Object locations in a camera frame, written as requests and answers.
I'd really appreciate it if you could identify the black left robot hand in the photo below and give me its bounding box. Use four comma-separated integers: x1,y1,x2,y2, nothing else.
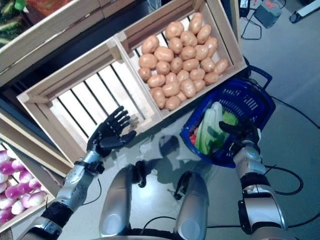
86,105,138,157

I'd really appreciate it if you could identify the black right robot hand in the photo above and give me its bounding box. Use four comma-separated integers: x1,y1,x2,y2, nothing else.
218,119,262,151

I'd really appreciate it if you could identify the blue plastic shopping basket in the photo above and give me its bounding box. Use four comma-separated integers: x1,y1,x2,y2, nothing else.
179,65,277,169

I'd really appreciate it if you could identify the wooden potato crate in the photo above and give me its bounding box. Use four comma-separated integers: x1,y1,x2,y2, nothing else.
113,0,248,120

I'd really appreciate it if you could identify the silver left robot leg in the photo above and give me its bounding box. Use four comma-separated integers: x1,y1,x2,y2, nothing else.
98,161,148,238

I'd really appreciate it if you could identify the silver robot leg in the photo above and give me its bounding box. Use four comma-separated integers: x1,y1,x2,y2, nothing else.
173,171,210,240
98,161,148,238

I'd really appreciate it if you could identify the slatted wooden cabbage crate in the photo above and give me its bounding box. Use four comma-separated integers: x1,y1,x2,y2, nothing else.
16,37,163,165

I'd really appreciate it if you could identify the wooden display stand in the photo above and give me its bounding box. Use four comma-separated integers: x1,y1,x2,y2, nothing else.
0,107,76,176

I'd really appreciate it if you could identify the silver right robot leg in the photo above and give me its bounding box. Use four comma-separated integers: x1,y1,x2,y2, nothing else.
173,171,210,240

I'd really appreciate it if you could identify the purple white onion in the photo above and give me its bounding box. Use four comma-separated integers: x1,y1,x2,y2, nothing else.
21,192,36,205
19,170,35,183
11,200,27,215
0,161,15,175
4,184,22,200
12,159,27,172
28,177,42,190

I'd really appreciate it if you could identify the wooden onion crate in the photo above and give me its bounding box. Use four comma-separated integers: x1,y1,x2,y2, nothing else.
0,139,57,235

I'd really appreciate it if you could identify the dark robot torso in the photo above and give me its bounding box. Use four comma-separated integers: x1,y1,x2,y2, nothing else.
92,227,181,240

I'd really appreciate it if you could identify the wooden pumpkin crate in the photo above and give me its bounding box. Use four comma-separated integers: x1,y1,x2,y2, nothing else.
0,0,106,87

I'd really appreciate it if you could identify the grey power supply box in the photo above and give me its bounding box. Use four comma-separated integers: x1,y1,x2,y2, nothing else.
254,0,285,29

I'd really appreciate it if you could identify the small orange pumpkin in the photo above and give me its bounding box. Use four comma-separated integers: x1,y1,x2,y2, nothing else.
26,0,66,17

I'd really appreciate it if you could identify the green striped pumpkin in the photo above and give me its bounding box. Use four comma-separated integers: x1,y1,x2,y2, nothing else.
0,0,26,48

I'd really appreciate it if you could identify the black floor cable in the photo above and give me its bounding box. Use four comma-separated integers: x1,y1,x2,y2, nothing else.
271,96,320,128
143,216,179,230

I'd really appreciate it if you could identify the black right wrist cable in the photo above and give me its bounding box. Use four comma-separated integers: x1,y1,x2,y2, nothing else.
264,164,304,195

